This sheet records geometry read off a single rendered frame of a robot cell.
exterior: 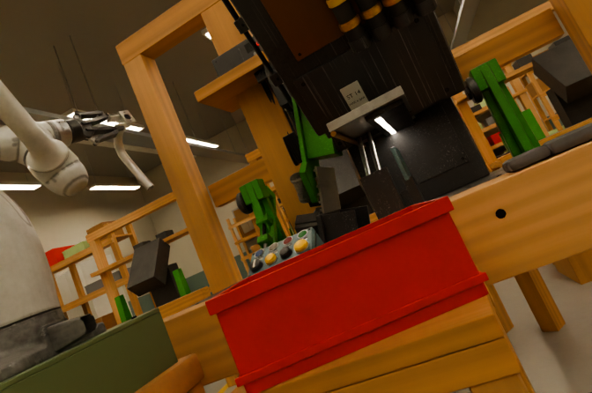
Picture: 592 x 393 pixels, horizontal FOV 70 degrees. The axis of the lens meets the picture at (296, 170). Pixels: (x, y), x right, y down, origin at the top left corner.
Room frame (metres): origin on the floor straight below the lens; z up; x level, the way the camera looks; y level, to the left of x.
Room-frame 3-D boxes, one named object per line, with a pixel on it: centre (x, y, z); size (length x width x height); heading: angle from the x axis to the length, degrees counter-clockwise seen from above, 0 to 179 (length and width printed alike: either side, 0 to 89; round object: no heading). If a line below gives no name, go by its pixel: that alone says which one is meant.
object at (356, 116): (0.99, -0.23, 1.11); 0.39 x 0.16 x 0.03; 163
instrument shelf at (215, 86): (1.36, -0.25, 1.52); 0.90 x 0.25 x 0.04; 73
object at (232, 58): (1.41, 0.03, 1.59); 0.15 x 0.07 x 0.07; 73
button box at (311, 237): (0.88, 0.09, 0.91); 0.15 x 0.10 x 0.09; 73
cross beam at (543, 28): (1.46, -0.29, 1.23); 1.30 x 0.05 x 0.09; 73
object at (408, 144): (1.21, -0.32, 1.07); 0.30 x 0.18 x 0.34; 73
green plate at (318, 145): (1.07, -0.09, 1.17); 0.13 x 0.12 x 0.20; 73
